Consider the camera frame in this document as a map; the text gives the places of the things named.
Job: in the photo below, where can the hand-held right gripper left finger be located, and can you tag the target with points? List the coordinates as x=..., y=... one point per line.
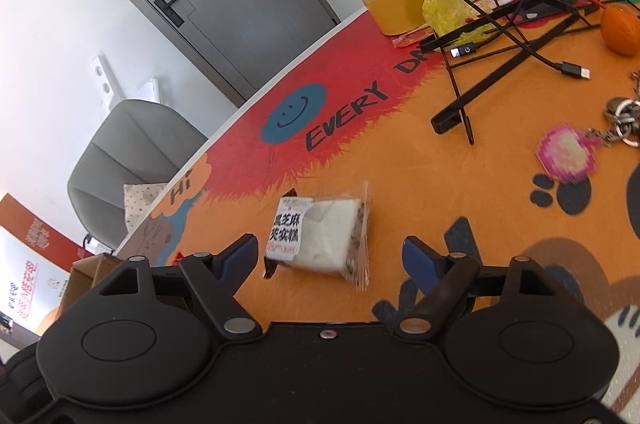
x=240, y=256

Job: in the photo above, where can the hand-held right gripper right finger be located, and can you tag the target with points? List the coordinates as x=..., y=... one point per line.
x=422, y=259

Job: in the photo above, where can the white cake snack packet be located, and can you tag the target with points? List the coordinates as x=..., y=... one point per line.
x=325, y=234

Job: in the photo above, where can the brown cardboard box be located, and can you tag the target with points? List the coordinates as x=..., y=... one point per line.
x=87, y=284

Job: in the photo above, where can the dotted beige cushion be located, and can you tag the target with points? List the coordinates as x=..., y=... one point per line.
x=142, y=204

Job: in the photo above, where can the grey upholstered chair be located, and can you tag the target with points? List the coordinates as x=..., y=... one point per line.
x=125, y=143

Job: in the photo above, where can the black folding stand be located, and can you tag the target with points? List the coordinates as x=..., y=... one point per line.
x=490, y=78

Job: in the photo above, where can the orange white paper bag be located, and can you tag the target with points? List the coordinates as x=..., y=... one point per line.
x=30, y=264

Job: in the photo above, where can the white foam packing piece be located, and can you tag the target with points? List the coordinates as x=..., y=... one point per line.
x=102, y=73

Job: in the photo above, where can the crumpled yellow wrapper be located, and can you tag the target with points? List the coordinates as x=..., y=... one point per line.
x=447, y=11

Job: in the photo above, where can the yellow tape roll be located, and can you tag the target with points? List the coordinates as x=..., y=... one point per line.
x=395, y=3

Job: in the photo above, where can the orange tangerine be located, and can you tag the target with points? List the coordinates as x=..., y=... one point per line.
x=622, y=28

